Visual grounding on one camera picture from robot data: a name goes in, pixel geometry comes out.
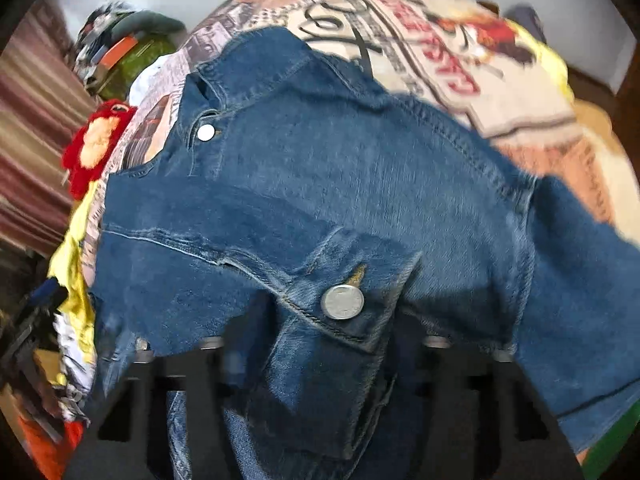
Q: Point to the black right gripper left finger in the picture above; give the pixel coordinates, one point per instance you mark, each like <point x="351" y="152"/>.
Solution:
<point x="129" y="437"/>

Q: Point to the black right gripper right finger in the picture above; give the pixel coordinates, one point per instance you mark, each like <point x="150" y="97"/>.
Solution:
<point x="464" y="408"/>

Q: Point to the blue denim jacket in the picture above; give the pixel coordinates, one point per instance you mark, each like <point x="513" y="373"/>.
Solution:
<point x="348" y="224"/>

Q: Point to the yellow fleece blanket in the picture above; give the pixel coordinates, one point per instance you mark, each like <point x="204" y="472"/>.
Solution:
<point x="66" y="266"/>

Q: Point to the red plush toy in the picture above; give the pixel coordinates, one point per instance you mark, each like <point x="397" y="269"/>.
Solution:
<point x="88" y="152"/>

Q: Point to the newspaper print bed sheet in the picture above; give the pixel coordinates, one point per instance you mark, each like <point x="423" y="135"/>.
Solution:
<point x="485" y="71"/>

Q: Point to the green patterned bag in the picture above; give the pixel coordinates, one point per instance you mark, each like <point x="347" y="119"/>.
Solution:
<point x="118" y="81"/>

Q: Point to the striped brown curtain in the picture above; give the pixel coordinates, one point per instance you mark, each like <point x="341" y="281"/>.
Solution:
<point x="43" y="103"/>

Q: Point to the white cloth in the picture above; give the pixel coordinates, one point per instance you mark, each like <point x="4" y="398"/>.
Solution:
<point x="145" y="80"/>

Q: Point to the orange box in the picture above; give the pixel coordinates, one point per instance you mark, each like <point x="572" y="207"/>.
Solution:
<point x="117" y="52"/>

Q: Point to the dark grey pillow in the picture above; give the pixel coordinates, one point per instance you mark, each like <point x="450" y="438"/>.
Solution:
<point x="145" y="21"/>

